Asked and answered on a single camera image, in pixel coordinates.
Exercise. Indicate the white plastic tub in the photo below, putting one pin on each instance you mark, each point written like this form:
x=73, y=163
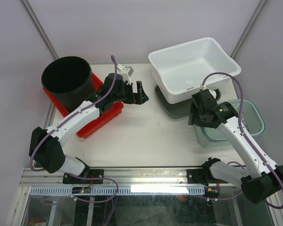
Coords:
x=179, y=70

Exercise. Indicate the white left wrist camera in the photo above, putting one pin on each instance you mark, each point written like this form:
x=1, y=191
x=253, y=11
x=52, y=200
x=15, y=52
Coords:
x=125, y=72

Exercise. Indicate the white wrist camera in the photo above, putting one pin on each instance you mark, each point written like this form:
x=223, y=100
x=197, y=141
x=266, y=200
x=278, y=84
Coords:
x=125, y=72
x=216, y=94

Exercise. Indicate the aluminium mounting rail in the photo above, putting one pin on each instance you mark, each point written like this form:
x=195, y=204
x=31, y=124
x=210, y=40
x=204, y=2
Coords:
x=124, y=176

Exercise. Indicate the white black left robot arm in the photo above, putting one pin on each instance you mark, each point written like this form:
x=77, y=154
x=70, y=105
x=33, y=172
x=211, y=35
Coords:
x=46, y=146

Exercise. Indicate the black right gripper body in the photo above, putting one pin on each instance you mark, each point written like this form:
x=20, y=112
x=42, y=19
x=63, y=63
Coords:
x=199, y=119

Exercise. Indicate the red plastic tray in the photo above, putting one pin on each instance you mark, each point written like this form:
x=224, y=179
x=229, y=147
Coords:
x=94, y=125

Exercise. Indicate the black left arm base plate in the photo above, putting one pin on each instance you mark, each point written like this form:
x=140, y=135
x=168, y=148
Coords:
x=93, y=176

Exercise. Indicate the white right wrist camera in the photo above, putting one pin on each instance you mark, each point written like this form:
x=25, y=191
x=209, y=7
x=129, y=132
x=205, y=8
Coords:
x=216, y=94

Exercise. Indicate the light teal perforated basket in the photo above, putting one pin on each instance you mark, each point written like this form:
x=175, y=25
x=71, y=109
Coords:
x=251, y=118

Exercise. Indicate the black round bucket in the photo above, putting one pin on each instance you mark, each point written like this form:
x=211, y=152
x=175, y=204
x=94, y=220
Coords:
x=69, y=80

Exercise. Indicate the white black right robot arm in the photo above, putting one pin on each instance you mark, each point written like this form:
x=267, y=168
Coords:
x=262, y=177

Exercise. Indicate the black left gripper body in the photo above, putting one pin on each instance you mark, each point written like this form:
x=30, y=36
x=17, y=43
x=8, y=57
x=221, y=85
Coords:
x=126, y=95

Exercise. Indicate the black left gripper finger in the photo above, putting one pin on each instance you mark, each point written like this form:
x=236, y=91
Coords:
x=127, y=83
x=141, y=96

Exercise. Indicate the dark green plastic tray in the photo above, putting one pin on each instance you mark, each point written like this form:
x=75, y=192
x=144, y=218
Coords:
x=174, y=111

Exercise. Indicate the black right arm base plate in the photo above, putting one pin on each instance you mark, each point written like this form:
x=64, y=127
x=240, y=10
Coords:
x=200, y=176

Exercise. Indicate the white slotted cable duct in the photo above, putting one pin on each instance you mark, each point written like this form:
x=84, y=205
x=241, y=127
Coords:
x=121, y=190

